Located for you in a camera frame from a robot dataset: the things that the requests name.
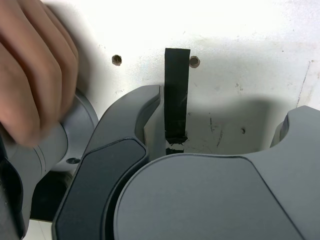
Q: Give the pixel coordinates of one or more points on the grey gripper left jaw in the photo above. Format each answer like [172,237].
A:
[100,175]

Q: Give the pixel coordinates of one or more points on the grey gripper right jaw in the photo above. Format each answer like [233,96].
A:
[212,200]

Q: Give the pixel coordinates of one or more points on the person's hand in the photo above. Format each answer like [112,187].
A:
[32,75]

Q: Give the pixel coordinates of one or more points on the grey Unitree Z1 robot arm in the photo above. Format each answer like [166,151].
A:
[50,155]

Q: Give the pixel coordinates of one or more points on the black tape strip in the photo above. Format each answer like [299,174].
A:
[176,87]

